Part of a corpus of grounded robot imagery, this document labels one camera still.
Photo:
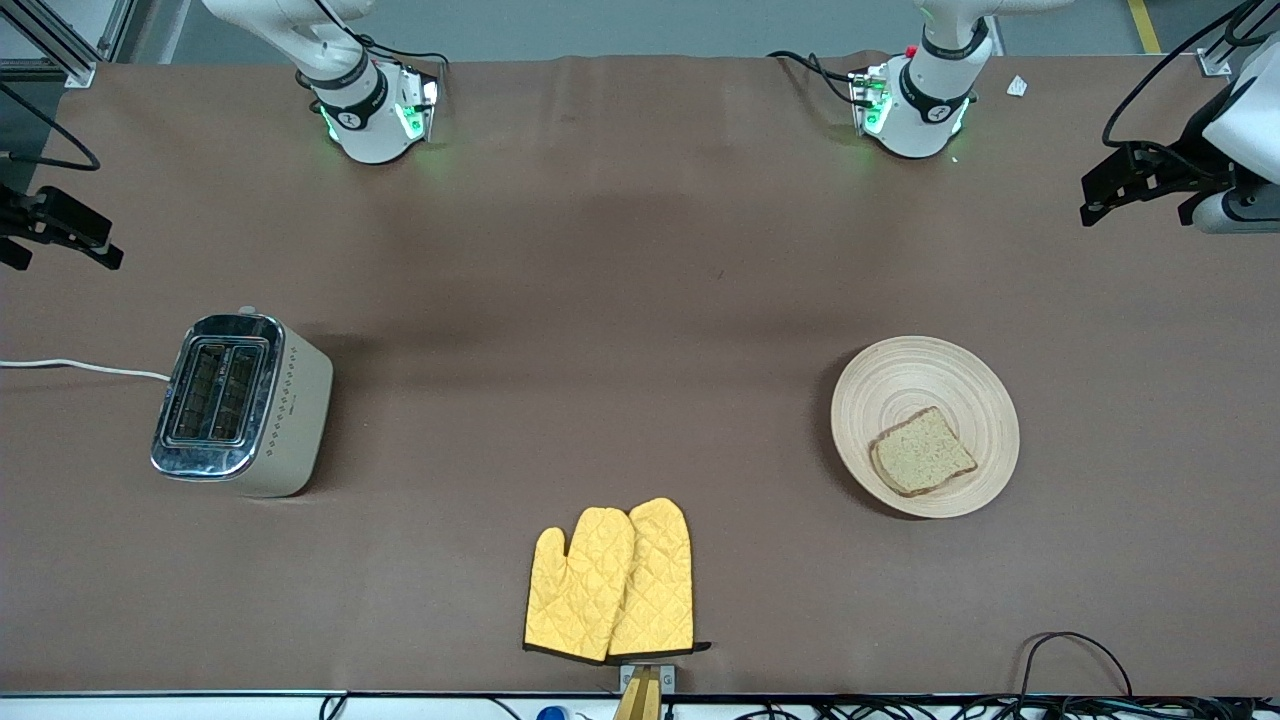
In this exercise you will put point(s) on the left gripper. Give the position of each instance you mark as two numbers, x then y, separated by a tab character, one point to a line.
1186	160

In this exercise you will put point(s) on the round wooden plate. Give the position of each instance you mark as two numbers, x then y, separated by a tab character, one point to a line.
900	380

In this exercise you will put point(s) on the brown bread slice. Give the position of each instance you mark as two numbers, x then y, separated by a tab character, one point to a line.
925	450

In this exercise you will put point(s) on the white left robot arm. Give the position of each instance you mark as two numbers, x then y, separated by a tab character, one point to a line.
925	110

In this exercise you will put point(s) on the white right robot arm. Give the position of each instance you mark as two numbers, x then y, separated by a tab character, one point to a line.
375	130

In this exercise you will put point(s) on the silver beige two-slot toaster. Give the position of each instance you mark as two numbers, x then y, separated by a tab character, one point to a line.
290	420

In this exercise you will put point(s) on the small white paper scrap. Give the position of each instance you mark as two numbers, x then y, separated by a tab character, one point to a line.
1017	87

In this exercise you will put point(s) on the brown table cover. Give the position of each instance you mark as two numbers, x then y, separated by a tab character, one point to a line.
640	250

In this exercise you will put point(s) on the yellow quilted oven mitt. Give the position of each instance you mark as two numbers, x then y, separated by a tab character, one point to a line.
660	580
580	590

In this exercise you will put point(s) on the yellow wooden stick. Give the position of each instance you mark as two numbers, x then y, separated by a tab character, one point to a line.
640	700

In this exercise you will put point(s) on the aluminium frame strut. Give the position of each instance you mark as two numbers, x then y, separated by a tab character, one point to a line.
80	72
1213	65

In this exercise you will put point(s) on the grey metal clamp bracket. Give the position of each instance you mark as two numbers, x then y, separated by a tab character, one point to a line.
668	678

